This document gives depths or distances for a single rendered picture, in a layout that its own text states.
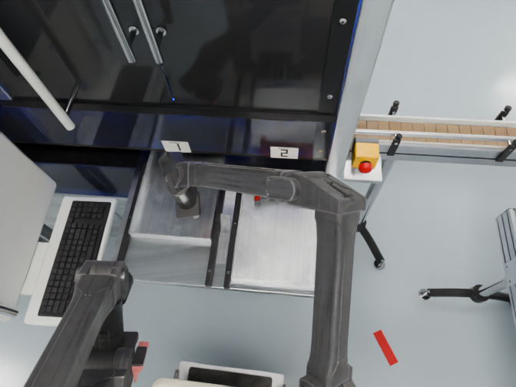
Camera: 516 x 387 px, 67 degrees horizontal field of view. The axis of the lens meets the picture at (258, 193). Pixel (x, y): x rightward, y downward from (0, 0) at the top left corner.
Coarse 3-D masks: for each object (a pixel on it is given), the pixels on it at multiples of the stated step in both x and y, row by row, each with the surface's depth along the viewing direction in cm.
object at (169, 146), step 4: (164, 144) 122; (168, 144) 122; (172, 144) 122; (176, 144) 121; (180, 144) 121; (184, 144) 121; (188, 144) 121; (164, 148) 124; (168, 148) 124; (172, 148) 124; (176, 148) 123; (180, 148) 123; (184, 148) 123; (188, 148) 123; (184, 152) 125; (188, 152) 125
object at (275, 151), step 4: (272, 148) 118; (276, 148) 118; (280, 148) 118; (284, 148) 117; (288, 148) 117; (292, 148) 117; (296, 148) 117; (272, 152) 120; (276, 152) 120; (280, 152) 120; (284, 152) 119; (288, 152) 119; (292, 152) 119; (296, 152) 119; (272, 156) 122; (276, 156) 122; (280, 156) 122; (288, 156) 121; (292, 156) 121; (296, 156) 121
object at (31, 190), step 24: (0, 144) 114; (0, 168) 114; (24, 168) 124; (0, 192) 114; (24, 192) 125; (48, 192) 138; (0, 216) 115; (24, 216) 125; (0, 240) 115; (24, 240) 126; (0, 264) 116; (24, 264) 126; (0, 288) 116
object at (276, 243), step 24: (240, 216) 123; (264, 216) 126; (288, 216) 125; (312, 216) 125; (240, 240) 122; (264, 240) 122; (288, 240) 121; (312, 240) 121; (240, 264) 119; (264, 264) 118; (288, 264) 118; (312, 264) 118
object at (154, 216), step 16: (192, 160) 136; (208, 160) 136; (144, 176) 131; (160, 176) 134; (144, 192) 132; (160, 192) 131; (208, 192) 130; (144, 208) 129; (160, 208) 128; (208, 208) 128; (144, 224) 126; (160, 224) 126; (176, 224) 126; (192, 224) 125; (208, 224) 125; (192, 240) 123; (208, 240) 121
